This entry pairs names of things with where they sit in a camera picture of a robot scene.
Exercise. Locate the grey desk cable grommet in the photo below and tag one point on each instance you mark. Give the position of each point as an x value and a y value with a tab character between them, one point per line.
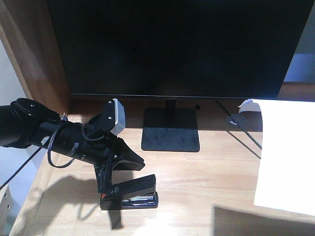
235	119

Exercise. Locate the black stapler with orange tab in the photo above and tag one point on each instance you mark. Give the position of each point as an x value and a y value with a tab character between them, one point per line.
139	193

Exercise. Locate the wooden shelf unit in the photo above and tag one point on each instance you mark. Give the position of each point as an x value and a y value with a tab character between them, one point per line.
27	33

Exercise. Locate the white paper sheet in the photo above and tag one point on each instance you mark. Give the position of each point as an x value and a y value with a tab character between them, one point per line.
286	177

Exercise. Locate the black computer monitor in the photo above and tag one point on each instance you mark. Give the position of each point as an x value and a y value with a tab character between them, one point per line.
177	48

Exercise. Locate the crumpled white paper scrap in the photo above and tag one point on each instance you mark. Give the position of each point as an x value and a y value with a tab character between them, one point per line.
249	105

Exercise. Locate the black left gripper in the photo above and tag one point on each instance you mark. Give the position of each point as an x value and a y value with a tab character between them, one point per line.
89	143

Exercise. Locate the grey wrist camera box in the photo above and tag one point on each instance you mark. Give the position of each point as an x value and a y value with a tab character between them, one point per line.
113	117

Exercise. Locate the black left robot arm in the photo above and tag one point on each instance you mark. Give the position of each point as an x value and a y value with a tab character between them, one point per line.
27	122

